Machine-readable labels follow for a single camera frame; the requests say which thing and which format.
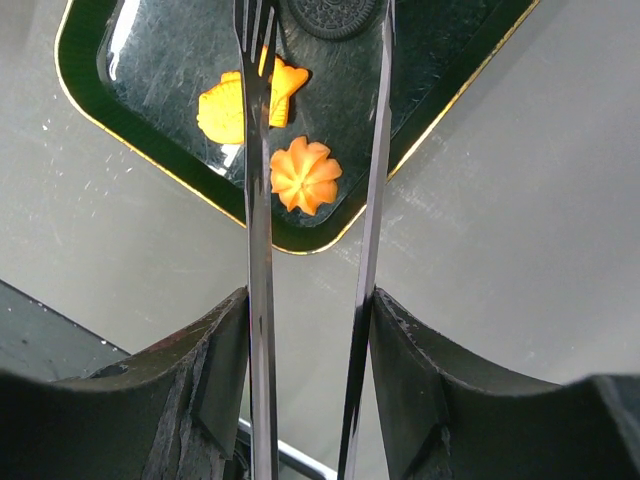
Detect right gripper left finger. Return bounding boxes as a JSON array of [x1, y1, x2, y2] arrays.
[[1, 288, 249, 479]]

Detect orange fish shaped cookie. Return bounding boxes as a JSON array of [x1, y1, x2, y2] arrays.
[[196, 56, 310, 145]]

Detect black rectangular tray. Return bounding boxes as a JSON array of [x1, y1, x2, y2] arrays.
[[55, 1, 534, 254]]

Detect black serving tongs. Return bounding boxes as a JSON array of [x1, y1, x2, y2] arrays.
[[234, 1, 395, 479]]

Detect black sandwich cookie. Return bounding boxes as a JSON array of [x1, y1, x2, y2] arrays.
[[287, 0, 379, 41]]

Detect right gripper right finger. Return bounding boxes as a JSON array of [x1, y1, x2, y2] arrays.
[[370, 289, 639, 479]]

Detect orange flower cookie bottom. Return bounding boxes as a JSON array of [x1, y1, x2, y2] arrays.
[[270, 136, 343, 216]]

